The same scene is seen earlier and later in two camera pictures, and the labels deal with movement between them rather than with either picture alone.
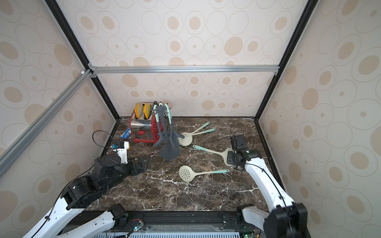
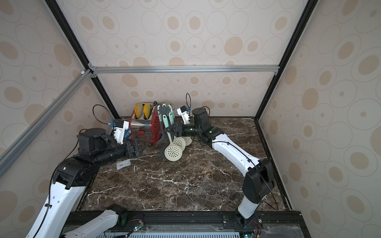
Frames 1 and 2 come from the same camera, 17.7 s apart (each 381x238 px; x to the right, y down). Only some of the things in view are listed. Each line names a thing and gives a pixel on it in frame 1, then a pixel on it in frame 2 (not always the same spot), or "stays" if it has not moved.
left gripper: x=143 y=164 -> x=137 y=148
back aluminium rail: x=146 y=69 stays
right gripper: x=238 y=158 -> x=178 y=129
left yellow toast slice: x=138 y=110 stays
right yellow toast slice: x=147 y=110 stays
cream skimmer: x=187 y=173 -> x=172 y=152
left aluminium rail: x=7 y=157 stays
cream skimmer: x=224 y=153 -> x=177 y=141
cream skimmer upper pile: x=188 y=137 stays
